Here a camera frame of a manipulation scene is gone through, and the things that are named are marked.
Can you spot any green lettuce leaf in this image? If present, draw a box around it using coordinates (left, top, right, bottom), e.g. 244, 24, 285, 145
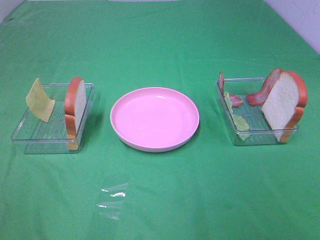
224, 99, 250, 131

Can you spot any long bacon strip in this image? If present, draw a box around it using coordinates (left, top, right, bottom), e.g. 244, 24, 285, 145
246, 67, 284, 106

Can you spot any yellow cheese slice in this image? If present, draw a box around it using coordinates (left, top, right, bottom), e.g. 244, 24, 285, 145
25, 77, 56, 123

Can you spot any bread slice from tray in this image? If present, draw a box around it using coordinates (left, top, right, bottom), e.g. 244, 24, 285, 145
261, 71, 308, 143

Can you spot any pink round plate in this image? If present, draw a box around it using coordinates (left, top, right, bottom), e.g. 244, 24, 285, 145
110, 87, 200, 153

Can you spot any green tablecloth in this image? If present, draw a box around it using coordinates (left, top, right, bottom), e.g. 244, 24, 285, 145
0, 0, 320, 240

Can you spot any bread slice in left tray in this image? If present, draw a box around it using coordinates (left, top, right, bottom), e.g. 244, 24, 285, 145
64, 77, 87, 151

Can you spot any right clear plastic tray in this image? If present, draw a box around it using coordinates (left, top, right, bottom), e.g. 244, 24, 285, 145
215, 77, 299, 146

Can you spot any clear plastic tray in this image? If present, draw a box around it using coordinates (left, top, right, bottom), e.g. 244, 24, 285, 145
215, 77, 299, 146
11, 83, 95, 154

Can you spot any clear tape patch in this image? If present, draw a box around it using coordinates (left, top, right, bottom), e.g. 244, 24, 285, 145
95, 173, 129, 221

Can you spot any left clear plastic tray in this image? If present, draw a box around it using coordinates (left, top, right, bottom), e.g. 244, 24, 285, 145
11, 83, 95, 154

